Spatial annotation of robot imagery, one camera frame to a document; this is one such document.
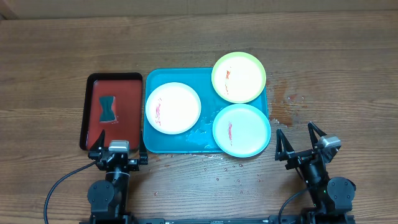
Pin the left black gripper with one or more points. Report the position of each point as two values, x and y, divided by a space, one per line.
96 150

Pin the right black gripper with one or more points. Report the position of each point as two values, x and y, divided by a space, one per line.
296 157

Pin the green and pink sponge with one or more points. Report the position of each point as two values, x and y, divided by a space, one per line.
107 114

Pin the light blue plate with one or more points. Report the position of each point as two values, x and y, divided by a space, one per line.
241 130

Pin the white plate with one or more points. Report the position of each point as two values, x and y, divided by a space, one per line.
173 108

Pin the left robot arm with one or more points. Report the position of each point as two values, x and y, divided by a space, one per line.
108 197

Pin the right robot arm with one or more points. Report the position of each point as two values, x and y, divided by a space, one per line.
332 197

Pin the black and red tray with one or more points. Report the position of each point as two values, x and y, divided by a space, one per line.
127 90

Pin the teal plastic tray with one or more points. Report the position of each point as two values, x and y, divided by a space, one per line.
199 138

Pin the green plate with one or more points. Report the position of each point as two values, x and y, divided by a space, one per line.
238 77

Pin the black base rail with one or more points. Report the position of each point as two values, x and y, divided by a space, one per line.
214 221

